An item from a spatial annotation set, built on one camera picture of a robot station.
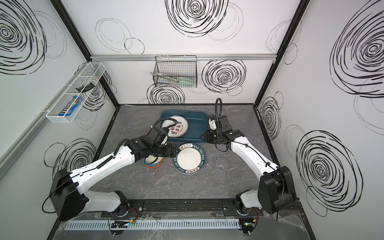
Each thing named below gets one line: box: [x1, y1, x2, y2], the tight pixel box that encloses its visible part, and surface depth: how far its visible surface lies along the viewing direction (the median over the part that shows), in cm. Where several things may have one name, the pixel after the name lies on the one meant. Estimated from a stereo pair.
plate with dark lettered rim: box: [173, 142, 206, 175], surface depth 89 cm
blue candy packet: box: [58, 96, 82, 116], surface depth 72 cm
